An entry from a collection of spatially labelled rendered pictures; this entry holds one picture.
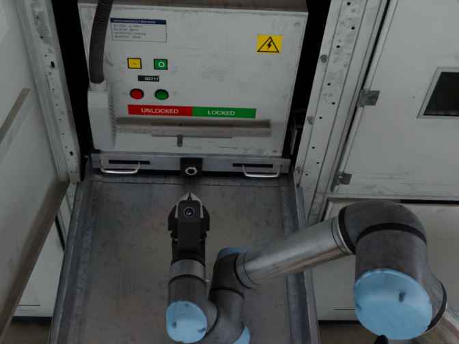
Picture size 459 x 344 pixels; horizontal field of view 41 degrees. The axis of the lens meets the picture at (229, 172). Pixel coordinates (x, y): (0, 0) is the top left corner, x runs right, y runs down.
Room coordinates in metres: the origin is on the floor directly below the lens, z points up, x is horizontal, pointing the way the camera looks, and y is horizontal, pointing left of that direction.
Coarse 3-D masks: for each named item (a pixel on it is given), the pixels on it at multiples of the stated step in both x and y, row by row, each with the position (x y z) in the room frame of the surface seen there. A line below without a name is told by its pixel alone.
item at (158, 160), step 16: (96, 160) 1.06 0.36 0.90; (112, 160) 1.07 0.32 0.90; (128, 160) 1.07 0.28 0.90; (144, 160) 1.08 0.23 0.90; (160, 160) 1.08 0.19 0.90; (176, 160) 1.08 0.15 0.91; (208, 160) 1.09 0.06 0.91; (224, 160) 1.09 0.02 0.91; (240, 160) 1.10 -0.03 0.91; (256, 160) 1.10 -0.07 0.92; (272, 160) 1.10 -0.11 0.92; (288, 160) 1.11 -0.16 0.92
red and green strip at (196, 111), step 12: (132, 108) 1.08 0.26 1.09; (144, 108) 1.09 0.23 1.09; (156, 108) 1.09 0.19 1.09; (168, 108) 1.09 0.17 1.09; (180, 108) 1.09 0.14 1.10; (192, 108) 1.10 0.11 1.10; (204, 108) 1.10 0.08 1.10; (216, 108) 1.10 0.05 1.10; (228, 108) 1.10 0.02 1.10; (240, 108) 1.11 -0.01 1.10
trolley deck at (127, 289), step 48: (144, 192) 1.01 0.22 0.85; (192, 192) 1.02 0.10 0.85; (240, 192) 1.04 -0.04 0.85; (96, 240) 0.84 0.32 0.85; (144, 240) 0.86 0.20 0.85; (240, 240) 0.88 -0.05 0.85; (96, 288) 0.71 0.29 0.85; (144, 288) 0.72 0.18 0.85; (48, 336) 0.57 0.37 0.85; (96, 336) 0.59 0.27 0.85; (144, 336) 0.60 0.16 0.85; (288, 336) 0.63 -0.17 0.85
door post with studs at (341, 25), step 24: (336, 0) 1.08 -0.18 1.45; (360, 0) 1.08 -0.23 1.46; (336, 24) 1.08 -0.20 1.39; (336, 48) 1.08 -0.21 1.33; (336, 72) 1.08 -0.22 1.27; (312, 96) 1.08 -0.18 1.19; (336, 96) 1.08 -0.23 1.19; (312, 120) 1.08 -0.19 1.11; (312, 144) 1.08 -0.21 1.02; (312, 168) 1.08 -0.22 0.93; (312, 192) 1.08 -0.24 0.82
